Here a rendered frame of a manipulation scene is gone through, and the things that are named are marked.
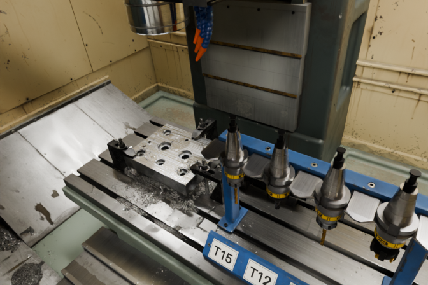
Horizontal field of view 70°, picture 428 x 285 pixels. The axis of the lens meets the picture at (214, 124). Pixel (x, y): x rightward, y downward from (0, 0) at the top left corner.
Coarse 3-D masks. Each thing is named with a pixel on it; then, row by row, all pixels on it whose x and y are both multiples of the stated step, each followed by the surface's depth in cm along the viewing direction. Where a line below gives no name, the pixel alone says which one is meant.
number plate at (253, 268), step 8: (248, 264) 76; (256, 264) 75; (248, 272) 76; (256, 272) 75; (264, 272) 74; (272, 272) 73; (248, 280) 76; (256, 280) 75; (264, 280) 74; (272, 280) 73
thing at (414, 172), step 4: (412, 172) 46; (416, 172) 46; (420, 172) 46; (412, 176) 46; (416, 176) 46; (408, 180) 47; (412, 180) 47; (416, 180) 47; (404, 184) 48; (408, 184) 47; (412, 184) 47; (416, 184) 47; (404, 188) 48; (408, 188) 47; (412, 188) 47; (412, 192) 48
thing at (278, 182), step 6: (264, 168) 64; (264, 174) 63; (294, 174) 62; (264, 180) 64; (270, 180) 63; (276, 180) 61; (282, 180) 61; (288, 180) 61; (276, 186) 62; (282, 186) 62
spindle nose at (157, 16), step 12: (132, 0) 70; (144, 0) 69; (132, 12) 72; (144, 12) 71; (156, 12) 70; (168, 12) 71; (180, 12) 73; (132, 24) 74; (144, 24) 72; (156, 24) 72; (168, 24) 73; (180, 24) 75
